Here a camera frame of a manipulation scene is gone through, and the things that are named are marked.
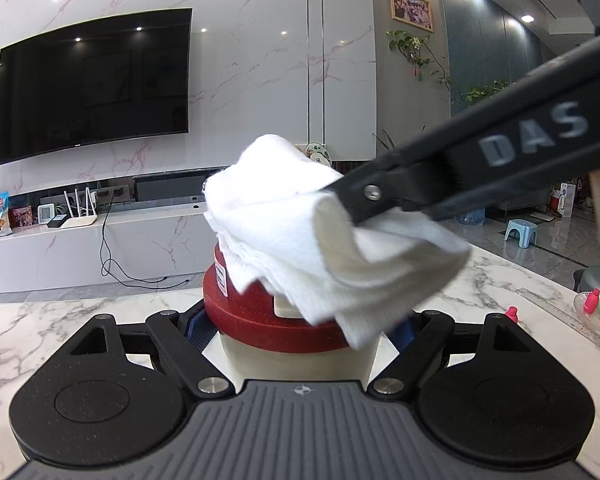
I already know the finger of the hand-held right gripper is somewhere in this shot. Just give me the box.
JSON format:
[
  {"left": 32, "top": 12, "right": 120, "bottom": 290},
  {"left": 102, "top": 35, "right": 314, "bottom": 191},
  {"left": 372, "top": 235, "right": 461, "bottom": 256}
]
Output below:
[{"left": 320, "top": 116, "right": 461, "bottom": 226}]

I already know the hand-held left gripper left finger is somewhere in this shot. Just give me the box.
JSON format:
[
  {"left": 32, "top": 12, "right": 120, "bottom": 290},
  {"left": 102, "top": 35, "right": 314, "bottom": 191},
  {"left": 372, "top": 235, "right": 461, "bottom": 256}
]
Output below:
[{"left": 70, "top": 301, "right": 232, "bottom": 397}]

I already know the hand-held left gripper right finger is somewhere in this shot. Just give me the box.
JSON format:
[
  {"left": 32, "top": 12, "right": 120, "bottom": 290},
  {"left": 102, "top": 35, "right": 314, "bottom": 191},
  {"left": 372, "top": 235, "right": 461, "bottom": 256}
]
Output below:
[{"left": 367, "top": 309, "right": 551, "bottom": 397}]

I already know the cream tumbler with red lid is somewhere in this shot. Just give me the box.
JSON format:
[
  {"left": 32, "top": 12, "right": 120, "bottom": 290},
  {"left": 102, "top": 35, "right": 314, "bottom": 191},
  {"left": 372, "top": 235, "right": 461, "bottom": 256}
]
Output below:
[{"left": 202, "top": 242, "right": 396, "bottom": 396}]

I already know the white towel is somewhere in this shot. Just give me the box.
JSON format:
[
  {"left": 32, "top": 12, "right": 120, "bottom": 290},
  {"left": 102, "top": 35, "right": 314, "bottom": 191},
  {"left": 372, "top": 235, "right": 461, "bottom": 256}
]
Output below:
[{"left": 202, "top": 133, "right": 471, "bottom": 351}]

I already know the red and white carton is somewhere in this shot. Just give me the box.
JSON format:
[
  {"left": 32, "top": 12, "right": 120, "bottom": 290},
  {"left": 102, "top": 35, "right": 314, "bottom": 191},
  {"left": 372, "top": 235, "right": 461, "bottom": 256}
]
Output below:
[{"left": 550, "top": 180, "right": 581, "bottom": 218}]

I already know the leafy green climbing plant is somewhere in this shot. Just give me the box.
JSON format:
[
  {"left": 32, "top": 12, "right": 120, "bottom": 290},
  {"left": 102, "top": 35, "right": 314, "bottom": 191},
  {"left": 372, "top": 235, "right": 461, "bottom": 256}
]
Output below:
[{"left": 457, "top": 79, "right": 511, "bottom": 106}]

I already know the small blue plastic stool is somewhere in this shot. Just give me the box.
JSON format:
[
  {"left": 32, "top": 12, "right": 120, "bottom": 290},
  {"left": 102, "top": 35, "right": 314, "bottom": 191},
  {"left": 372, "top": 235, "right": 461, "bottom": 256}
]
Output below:
[{"left": 505, "top": 219, "right": 540, "bottom": 248}]

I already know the hanging green vine plant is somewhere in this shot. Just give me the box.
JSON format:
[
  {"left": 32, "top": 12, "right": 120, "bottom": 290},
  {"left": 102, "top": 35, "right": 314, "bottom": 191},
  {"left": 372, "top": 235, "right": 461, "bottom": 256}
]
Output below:
[{"left": 386, "top": 29, "right": 453, "bottom": 92}]

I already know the black media box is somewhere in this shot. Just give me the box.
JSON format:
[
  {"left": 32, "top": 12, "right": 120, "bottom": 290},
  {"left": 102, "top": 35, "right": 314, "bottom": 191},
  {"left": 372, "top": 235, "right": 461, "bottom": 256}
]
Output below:
[{"left": 132, "top": 172, "right": 208, "bottom": 204}]

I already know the clear plastic ruler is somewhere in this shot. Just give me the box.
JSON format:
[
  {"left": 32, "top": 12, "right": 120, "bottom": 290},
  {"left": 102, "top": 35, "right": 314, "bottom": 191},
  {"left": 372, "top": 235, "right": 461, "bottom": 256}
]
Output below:
[{"left": 522, "top": 287, "right": 600, "bottom": 348}]

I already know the white router with antennas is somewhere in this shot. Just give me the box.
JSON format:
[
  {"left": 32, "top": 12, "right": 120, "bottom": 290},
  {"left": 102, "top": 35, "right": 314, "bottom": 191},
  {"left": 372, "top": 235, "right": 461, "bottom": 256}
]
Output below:
[{"left": 60, "top": 187, "right": 98, "bottom": 229}]

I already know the white marble television console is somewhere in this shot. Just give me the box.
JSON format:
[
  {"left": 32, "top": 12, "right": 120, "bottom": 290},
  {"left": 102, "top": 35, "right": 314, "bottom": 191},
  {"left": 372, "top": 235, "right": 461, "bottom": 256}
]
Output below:
[{"left": 0, "top": 165, "right": 216, "bottom": 296}]

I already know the black power cable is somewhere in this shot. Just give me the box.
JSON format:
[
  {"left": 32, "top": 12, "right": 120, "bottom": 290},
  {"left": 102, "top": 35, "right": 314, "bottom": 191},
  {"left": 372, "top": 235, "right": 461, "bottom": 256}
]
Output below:
[{"left": 100, "top": 200, "right": 188, "bottom": 288}]

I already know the wooden framed wall picture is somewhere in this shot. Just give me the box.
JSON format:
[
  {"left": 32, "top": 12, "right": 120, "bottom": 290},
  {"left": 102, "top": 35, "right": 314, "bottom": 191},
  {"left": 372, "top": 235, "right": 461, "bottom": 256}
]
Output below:
[{"left": 389, "top": 0, "right": 435, "bottom": 33}]

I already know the black wall television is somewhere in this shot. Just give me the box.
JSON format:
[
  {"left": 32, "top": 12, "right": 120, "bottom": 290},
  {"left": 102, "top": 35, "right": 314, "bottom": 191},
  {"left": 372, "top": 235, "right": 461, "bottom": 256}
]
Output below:
[{"left": 0, "top": 7, "right": 193, "bottom": 167}]

